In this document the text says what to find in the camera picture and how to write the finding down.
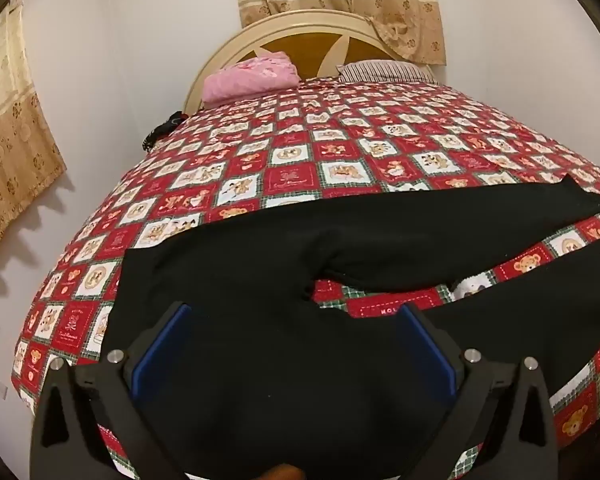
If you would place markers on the white wall socket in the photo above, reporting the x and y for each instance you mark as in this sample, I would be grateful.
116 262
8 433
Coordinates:
0 390

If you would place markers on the pink folded blanket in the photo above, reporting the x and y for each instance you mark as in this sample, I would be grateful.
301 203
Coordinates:
250 77

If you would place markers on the cream wooden headboard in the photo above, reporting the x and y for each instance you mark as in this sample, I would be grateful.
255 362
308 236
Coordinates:
300 42

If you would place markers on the striped pillow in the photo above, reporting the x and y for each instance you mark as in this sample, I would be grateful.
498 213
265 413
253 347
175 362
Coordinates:
385 71

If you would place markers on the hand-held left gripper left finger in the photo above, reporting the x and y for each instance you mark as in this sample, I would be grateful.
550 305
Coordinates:
162 355

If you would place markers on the black pants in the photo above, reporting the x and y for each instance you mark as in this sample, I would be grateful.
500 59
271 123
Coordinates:
260 260

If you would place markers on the red printed bed blanket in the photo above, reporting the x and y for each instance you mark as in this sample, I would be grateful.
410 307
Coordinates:
290 160

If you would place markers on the small black cloth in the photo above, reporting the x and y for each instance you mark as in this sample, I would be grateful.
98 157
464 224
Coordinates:
162 130

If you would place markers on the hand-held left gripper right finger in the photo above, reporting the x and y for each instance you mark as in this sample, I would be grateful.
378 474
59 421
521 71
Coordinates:
427 355

